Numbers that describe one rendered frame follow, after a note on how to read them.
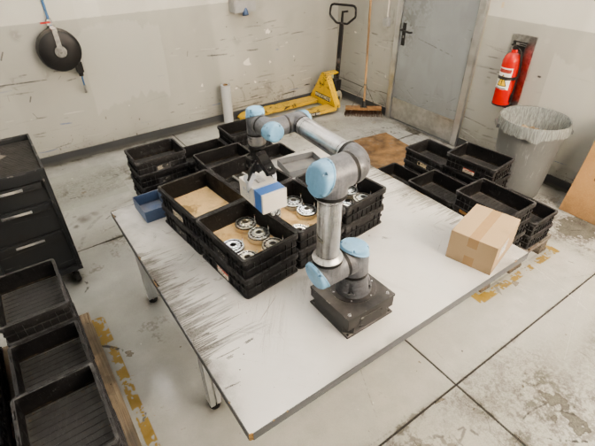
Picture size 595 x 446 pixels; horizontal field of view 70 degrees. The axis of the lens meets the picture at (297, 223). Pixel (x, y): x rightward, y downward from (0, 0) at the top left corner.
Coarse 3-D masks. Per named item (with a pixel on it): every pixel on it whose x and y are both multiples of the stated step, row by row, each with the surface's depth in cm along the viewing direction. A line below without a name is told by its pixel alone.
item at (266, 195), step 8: (264, 176) 188; (240, 184) 189; (256, 184) 182; (264, 184) 182; (272, 184) 182; (280, 184) 182; (248, 192) 185; (256, 192) 178; (264, 192) 177; (272, 192) 177; (280, 192) 179; (248, 200) 188; (256, 200) 181; (264, 200) 176; (272, 200) 179; (280, 200) 181; (256, 208) 184; (264, 208) 178; (272, 208) 181; (280, 208) 183
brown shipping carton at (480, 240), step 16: (480, 208) 216; (464, 224) 205; (480, 224) 205; (496, 224) 204; (512, 224) 204; (464, 240) 199; (480, 240) 194; (496, 240) 194; (512, 240) 212; (448, 256) 209; (464, 256) 203; (480, 256) 197; (496, 256) 192
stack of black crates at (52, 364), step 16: (48, 336) 201; (64, 336) 206; (80, 336) 198; (16, 352) 196; (32, 352) 200; (48, 352) 204; (64, 352) 204; (80, 352) 203; (16, 368) 188; (32, 368) 196; (48, 368) 196; (64, 368) 196; (96, 368) 197; (16, 384) 178; (32, 384) 190
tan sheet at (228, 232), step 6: (222, 228) 208; (228, 228) 208; (234, 228) 208; (216, 234) 204; (222, 234) 204; (228, 234) 204; (234, 234) 204; (240, 234) 204; (246, 234) 204; (222, 240) 200; (246, 240) 200; (246, 246) 197; (252, 246) 197; (258, 246) 197; (258, 252) 193
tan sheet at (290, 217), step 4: (284, 208) 222; (284, 212) 219; (288, 212) 219; (292, 212) 219; (296, 212) 219; (284, 216) 216; (288, 216) 216; (292, 216) 216; (296, 216) 216; (316, 216) 216; (288, 220) 213; (292, 220) 213; (296, 220) 213; (300, 220) 213; (304, 220) 213; (308, 220) 213; (312, 220) 213; (316, 220) 213; (292, 224) 211; (296, 224) 211; (304, 224) 211; (308, 224) 210; (312, 224) 210
